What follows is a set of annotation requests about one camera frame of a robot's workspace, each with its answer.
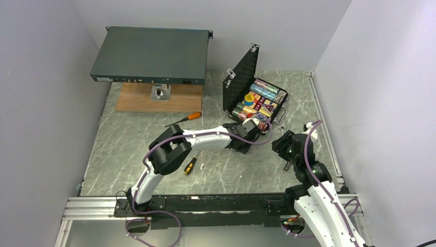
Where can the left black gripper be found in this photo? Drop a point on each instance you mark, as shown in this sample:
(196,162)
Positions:
(244,148)

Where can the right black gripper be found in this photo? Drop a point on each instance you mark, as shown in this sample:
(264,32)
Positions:
(279,145)

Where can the blue yellow card deck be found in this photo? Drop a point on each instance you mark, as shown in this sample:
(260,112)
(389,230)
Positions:
(258,106)

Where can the red triangular dealer token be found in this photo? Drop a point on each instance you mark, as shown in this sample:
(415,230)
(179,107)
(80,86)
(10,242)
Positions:
(269,108)

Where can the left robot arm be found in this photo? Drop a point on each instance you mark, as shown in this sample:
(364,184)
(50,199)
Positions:
(168,152)

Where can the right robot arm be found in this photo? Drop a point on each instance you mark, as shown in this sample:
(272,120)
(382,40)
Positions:
(315,199)

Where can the grey metal T wrench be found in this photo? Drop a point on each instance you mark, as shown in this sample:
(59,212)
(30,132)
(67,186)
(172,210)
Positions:
(288,166)

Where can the blue yellow dealer button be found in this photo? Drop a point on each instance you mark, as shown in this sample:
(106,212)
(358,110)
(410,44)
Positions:
(249,99)

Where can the black poker chip case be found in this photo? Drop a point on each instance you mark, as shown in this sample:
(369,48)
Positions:
(241,80)

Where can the silver metal stand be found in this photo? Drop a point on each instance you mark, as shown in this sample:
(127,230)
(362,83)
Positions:
(161,92)

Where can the wooden board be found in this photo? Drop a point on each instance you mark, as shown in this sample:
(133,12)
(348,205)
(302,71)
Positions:
(135,97)

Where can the dark green rack server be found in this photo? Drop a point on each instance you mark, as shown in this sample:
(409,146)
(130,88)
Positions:
(153,55)

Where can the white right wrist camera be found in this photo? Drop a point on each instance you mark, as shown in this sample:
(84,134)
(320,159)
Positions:
(308,130)

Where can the orange handle screwdriver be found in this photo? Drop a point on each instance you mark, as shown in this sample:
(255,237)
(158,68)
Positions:
(192,116)

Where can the yellow black handle screwdriver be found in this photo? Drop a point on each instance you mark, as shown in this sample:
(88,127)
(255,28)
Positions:
(189,167)

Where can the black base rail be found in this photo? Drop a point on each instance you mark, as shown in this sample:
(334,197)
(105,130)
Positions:
(164,211)

